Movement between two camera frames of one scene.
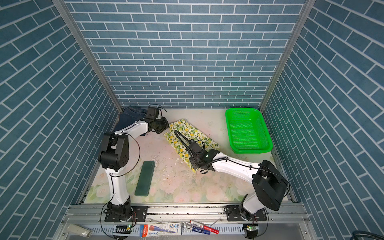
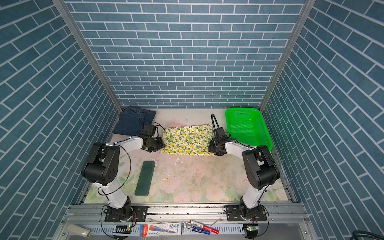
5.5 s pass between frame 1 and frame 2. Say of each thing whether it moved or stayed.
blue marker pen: stayed
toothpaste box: stayed
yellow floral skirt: moved
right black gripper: moved
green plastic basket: stayed
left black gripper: moved
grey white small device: stayed
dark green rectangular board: stayed
